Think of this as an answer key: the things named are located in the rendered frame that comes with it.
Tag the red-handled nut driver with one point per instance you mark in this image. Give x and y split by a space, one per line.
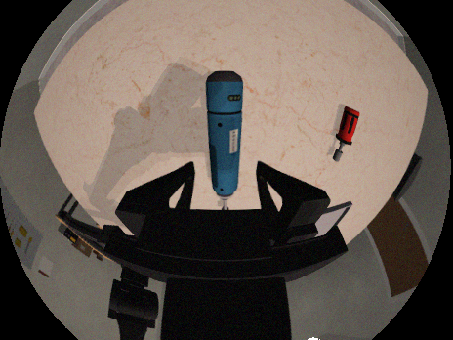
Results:
347 128

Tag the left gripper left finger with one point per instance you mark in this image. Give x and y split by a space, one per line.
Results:
159 191

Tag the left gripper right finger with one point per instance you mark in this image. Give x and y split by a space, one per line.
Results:
302 203

